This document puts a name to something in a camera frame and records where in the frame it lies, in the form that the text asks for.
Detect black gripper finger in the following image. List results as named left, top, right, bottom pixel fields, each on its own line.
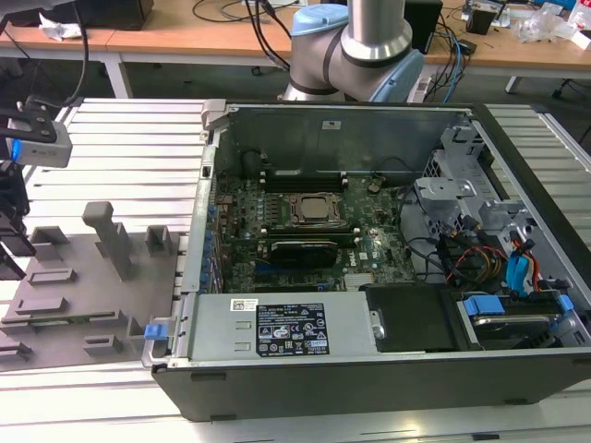
left=0, top=246, right=27, bottom=283
left=0, top=225, right=39, bottom=259

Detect black RAM slot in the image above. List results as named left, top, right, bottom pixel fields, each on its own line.
left=258, top=233, right=362, bottom=246
left=263, top=181, right=347, bottom=194
left=263, top=170, right=347, bottom=184
left=259, top=224, right=361, bottom=236

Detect grey parts rack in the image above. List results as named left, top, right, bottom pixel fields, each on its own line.
left=0, top=200, right=193, bottom=370

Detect crumpled white paper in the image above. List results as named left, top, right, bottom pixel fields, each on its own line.
left=38, top=12, right=88, bottom=42

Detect large black box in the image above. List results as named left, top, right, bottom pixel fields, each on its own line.
left=7, top=0, right=154, bottom=31

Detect grey power supply unit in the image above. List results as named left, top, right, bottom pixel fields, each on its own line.
left=187, top=291, right=387, bottom=365

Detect wooden desk white legs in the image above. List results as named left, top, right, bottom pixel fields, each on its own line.
left=0, top=0, right=591, bottom=99

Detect metal CPU socket cover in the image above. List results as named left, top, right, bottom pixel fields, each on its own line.
left=284, top=190, right=351, bottom=228

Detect black graphics card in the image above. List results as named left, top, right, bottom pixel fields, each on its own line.
left=269, top=238, right=339, bottom=269

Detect CPU with metal top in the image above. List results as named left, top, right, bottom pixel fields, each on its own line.
left=300, top=195, right=334, bottom=219

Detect silver chipset heatsink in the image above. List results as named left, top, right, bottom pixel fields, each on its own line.
left=344, top=275, right=376, bottom=293

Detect green motherboard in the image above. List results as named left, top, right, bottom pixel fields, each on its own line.
left=211, top=170, right=419, bottom=294

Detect black open PC case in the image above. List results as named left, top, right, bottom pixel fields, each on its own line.
left=151, top=99, right=591, bottom=422

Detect white power strip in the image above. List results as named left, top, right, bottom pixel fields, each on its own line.
left=405, top=76, right=434, bottom=103

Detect silver metal drive cage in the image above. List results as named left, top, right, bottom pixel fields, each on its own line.
left=412, top=123, right=539, bottom=241

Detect tall black box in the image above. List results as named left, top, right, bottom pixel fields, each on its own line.
left=404, top=0, right=444, bottom=54

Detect blue disk carrier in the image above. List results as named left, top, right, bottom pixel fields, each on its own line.
left=461, top=294, right=574, bottom=319

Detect silver hard disk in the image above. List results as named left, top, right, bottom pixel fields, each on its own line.
left=470, top=314, right=558, bottom=350

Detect small black device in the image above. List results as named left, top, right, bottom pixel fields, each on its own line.
left=464, top=6, right=499, bottom=35

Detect clear plastic bags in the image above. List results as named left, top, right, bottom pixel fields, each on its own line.
left=512, top=3, right=578, bottom=43

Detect red white carton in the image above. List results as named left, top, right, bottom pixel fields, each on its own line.
left=566, top=0, right=591, bottom=50

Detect white grey wrist camera box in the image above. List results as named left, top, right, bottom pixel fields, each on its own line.
left=6, top=99, right=74, bottom=169

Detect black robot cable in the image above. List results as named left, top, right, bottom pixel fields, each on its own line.
left=55, top=0, right=90, bottom=112

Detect grey metal handle bracket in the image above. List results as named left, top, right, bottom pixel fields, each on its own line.
left=140, top=316, right=182, bottom=370

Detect thin black cable loop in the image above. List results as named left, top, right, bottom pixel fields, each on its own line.
left=397, top=184, right=452, bottom=283

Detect red yellow power wires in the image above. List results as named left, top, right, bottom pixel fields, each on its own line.
left=454, top=246, right=541, bottom=292

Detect blue flat wire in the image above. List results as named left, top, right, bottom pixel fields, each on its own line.
left=505, top=253, right=532, bottom=300

